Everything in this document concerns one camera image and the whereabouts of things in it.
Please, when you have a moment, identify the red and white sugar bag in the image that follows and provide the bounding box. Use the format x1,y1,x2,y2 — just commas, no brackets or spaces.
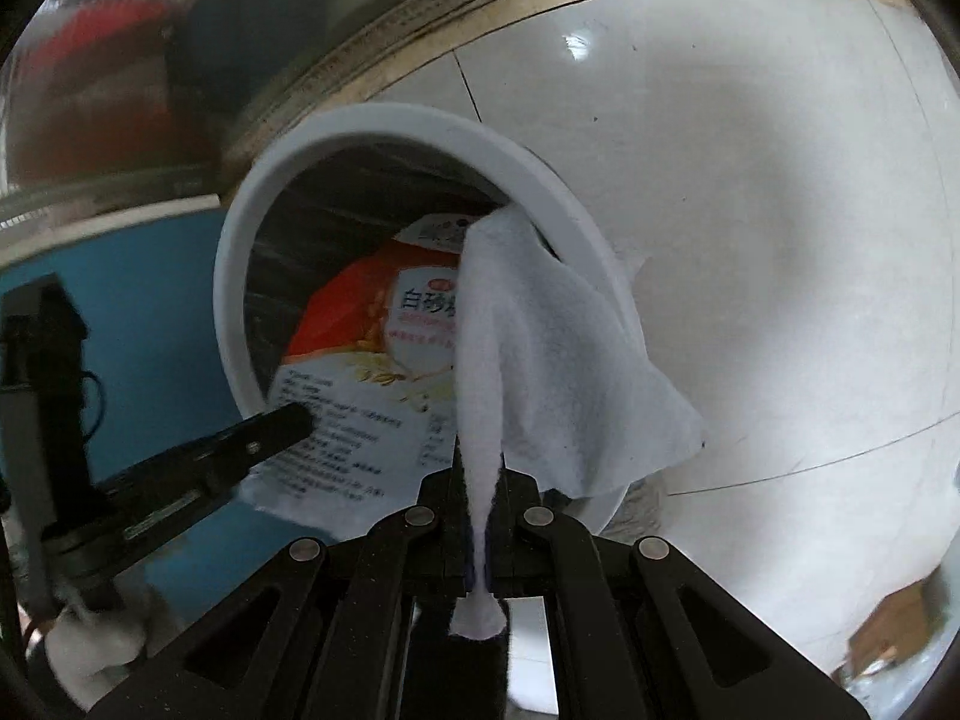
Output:
240,214,488,541

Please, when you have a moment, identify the white rimmed trash bin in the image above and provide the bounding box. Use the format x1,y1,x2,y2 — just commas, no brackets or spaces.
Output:
214,103,668,541

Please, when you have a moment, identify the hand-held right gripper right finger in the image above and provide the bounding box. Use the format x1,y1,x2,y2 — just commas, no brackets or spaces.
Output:
486,469,871,720

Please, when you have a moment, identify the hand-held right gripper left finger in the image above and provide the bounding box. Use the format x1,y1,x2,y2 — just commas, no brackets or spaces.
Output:
86,465,475,720

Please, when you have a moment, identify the brown cardboard piece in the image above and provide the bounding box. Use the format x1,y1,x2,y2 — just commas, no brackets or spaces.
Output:
840,577,953,691

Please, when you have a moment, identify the blue cabinet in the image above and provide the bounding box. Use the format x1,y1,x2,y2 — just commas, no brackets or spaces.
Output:
0,199,338,616

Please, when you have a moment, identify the white tissue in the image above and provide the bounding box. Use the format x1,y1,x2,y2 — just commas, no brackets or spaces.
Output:
450,204,710,642

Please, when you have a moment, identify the person's left forearm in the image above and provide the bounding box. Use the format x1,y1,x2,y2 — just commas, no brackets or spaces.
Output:
30,600,151,713

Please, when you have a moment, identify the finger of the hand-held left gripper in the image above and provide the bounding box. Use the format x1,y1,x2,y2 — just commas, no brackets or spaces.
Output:
101,403,316,511

